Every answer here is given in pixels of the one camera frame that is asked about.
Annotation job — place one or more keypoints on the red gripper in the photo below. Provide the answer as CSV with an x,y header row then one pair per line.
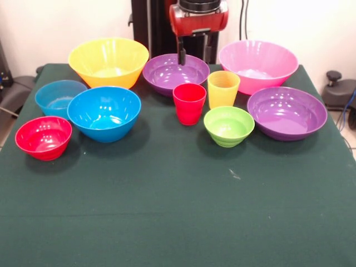
x,y
198,21

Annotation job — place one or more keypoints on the blue bowl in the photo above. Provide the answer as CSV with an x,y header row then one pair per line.
x,y
104,111

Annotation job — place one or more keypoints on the small red bowl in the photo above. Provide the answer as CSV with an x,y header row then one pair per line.
x,y
43,139

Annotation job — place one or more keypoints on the purple bowl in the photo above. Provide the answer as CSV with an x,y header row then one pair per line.
x,y
167,72
286,111

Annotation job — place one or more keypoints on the yellow cup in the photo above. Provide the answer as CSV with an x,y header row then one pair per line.
x,y
222,91

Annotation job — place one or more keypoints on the red cup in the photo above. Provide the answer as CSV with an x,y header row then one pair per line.
x,y
189,105

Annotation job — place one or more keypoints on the large pink bowl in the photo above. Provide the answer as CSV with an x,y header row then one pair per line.
x,y
258,61

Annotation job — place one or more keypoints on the small green bowl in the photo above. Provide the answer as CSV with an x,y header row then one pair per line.
x,y
228,125

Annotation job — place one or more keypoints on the large yellow bowl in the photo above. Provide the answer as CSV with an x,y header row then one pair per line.
x,y
111,78

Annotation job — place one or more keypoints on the black levelling knob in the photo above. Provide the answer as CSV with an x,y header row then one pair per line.
x,y
39,71
333,76

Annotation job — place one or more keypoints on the translucent teal bowl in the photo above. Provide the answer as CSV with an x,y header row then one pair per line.
x,y
53,94

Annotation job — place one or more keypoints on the dark green tablecloth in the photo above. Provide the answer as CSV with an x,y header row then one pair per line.
x,y
178,208

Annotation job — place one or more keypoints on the black equipment box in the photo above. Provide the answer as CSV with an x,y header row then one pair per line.
x,y
5,66

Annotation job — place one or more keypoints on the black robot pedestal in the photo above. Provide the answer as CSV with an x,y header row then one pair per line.
x,y
142,27

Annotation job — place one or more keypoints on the grey pedestal leg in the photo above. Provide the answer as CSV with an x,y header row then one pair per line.
x,y
339,94
16,91

